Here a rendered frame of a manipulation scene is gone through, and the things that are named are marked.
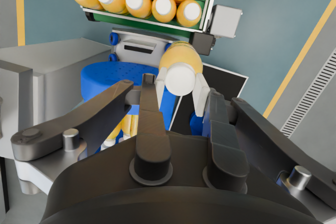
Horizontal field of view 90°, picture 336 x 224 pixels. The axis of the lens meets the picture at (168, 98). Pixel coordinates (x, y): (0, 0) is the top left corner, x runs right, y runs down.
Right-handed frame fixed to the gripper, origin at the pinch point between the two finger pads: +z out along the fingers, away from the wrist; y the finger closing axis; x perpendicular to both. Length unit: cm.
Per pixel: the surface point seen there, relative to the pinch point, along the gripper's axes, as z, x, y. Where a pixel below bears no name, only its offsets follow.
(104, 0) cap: 27.9, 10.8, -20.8
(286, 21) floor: 146, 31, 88
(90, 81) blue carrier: 19.4, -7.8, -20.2
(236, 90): 132, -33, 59
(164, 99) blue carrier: 22.6, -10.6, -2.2
